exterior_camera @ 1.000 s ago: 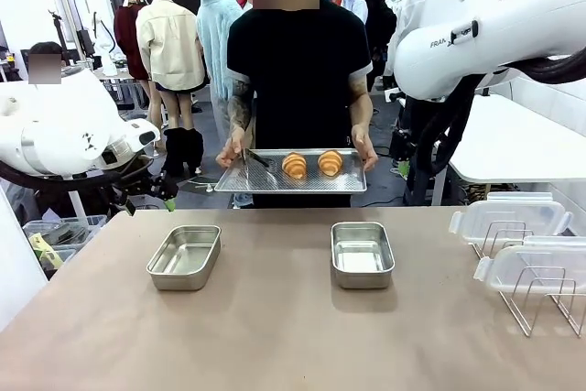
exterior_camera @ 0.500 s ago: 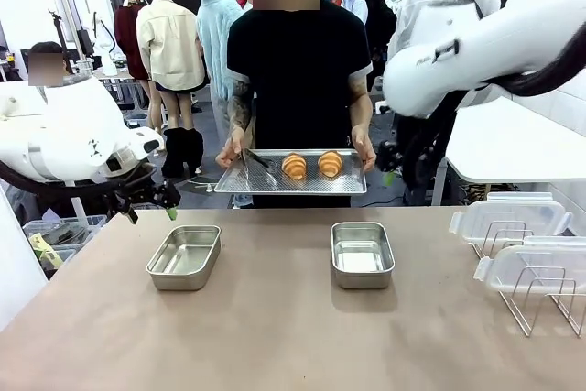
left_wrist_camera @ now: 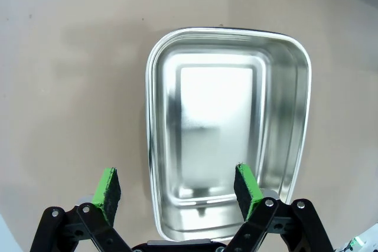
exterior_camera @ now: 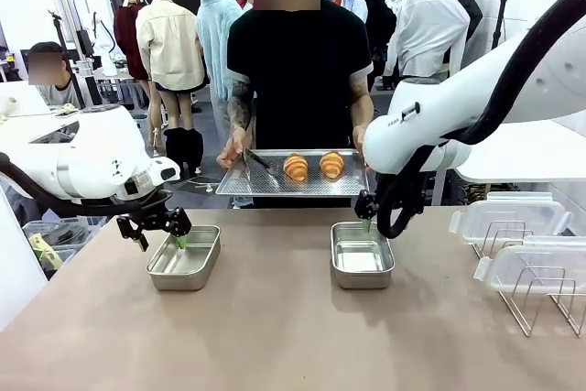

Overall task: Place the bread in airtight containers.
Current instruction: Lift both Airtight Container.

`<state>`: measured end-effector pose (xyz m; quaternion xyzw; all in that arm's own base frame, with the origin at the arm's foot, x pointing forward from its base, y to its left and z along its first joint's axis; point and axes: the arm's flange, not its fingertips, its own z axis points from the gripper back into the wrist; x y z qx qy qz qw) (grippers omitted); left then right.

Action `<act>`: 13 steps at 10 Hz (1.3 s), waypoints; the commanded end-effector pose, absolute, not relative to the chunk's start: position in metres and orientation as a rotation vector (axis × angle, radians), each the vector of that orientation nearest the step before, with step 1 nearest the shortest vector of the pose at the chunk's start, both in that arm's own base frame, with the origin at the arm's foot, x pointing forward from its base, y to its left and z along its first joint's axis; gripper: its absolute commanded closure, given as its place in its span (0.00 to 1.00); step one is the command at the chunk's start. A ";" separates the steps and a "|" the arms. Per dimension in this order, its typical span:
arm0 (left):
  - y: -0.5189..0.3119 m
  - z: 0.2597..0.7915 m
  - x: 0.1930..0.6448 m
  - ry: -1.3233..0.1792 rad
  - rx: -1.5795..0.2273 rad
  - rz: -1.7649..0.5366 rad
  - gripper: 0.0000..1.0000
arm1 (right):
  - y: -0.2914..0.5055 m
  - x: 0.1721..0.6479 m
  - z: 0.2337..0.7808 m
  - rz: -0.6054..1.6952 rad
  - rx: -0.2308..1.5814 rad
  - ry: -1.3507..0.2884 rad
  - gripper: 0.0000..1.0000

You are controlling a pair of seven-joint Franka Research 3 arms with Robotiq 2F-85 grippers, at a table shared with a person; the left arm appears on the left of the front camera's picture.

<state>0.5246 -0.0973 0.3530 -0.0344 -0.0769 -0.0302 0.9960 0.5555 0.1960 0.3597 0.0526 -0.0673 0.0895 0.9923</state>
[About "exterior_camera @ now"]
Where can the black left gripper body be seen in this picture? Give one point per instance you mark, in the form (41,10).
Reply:
(151,217)

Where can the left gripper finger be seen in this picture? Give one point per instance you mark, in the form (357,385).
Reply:
(179,224)
(129,228)

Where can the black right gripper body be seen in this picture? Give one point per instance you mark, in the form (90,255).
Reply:
(366,207)

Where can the rectangular stainless steel container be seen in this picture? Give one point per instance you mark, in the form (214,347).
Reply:
(183,267)
(361,263)

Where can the golden croissant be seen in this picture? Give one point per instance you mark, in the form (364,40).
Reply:
(296,166)
(331,165)

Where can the perforated metal baking tray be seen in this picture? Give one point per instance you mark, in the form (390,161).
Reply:
(238,182)

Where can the metal serving tongs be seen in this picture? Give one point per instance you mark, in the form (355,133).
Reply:
(256,159)

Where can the clear plastic snap lid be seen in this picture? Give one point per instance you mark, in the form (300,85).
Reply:
(540,258)
(513,212)

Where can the person's tattooed right forearm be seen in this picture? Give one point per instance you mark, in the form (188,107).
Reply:
(239,107)

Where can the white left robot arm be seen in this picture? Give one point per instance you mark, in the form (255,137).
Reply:
(91,153)

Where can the person's left forearm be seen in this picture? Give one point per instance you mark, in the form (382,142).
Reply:
(359,98)

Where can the person's left hand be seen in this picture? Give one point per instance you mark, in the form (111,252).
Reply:
(358,139)

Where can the person's right hand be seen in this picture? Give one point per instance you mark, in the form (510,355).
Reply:
(233,148)

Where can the mannequin floor stand base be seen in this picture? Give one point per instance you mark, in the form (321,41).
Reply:
(203,186)

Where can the clear plastic storage bin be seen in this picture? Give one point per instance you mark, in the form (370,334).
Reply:
(68,233)
(66,256)

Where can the black boots on stand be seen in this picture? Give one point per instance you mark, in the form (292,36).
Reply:
(183,148)

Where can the yellow-green plastic piece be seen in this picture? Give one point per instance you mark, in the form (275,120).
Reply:
(43,251)

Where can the white side panel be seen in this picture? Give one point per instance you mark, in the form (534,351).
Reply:
(18,263)

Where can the person in black t-shirt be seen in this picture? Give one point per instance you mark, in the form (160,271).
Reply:
(297,89)

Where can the seated person in white shirt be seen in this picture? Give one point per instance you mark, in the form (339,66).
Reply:
(59,91)

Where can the white side table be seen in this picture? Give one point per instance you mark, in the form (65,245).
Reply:
(526,162)

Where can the mannequin in cream jacket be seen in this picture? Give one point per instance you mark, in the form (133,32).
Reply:
(167,43)

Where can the mannequin in maroon dress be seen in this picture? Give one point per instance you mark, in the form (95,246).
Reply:
(126,38)

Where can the mannequin in light blue sweater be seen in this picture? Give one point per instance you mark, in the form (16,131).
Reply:
(213,43)

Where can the mannequin in black jacket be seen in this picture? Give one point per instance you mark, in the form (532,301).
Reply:
(380,20)

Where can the mannequin in white shirt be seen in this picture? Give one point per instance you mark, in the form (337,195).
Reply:
(430,29)

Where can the black tripod stand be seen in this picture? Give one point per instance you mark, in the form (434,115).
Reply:
(61,47)

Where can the mannequin in dark coat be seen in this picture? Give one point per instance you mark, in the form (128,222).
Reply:
(471,11)

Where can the black light stand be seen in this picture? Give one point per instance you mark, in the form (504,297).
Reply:
(502,15)

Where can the aluminium frame post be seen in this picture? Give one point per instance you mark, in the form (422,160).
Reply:
(68,11)

